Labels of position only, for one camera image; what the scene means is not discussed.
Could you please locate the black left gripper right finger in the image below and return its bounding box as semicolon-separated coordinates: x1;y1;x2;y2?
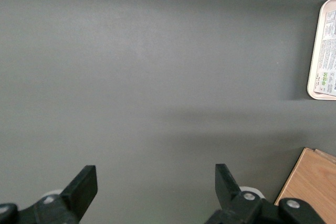
204;163;328;224

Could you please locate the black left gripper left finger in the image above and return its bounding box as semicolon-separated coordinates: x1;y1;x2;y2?
0;165;98;224

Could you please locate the light wooden drawer cabinet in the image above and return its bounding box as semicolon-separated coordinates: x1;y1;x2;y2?
274;147;336;224

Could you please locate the beige plastic tray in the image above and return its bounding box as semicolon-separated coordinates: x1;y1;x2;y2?
306;0;336;101

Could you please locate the red and white cookie box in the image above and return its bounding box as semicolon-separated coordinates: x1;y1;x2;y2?
313;8;336;98

